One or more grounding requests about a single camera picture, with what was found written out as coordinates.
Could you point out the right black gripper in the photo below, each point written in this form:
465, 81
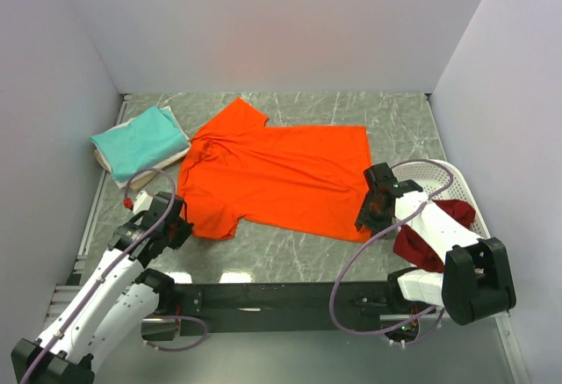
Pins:
364, 220

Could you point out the aluminium frame rail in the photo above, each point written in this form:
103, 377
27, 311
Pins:
105, 214

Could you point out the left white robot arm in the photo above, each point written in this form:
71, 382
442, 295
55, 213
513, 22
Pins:
119, 294

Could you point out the dark red t-shirt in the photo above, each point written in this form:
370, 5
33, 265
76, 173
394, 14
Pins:
442, 225

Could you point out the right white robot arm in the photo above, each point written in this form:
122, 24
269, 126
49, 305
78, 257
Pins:
457, 266

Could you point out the white perforated plastic basket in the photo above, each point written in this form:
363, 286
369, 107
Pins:
441, 180

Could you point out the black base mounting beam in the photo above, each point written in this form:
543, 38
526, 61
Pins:
271, 307

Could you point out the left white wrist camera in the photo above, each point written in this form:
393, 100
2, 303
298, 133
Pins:
141, 202

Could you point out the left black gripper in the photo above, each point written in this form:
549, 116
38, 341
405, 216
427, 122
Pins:
184, 228

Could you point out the folded white t-shirt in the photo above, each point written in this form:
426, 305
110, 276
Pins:
167, 111

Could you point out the folded teal t-shirt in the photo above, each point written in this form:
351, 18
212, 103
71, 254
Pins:
143, 143

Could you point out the orange t-shirt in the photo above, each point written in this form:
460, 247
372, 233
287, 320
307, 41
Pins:
304, 178

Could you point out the folded beige t-shirt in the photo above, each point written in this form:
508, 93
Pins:
137, 183

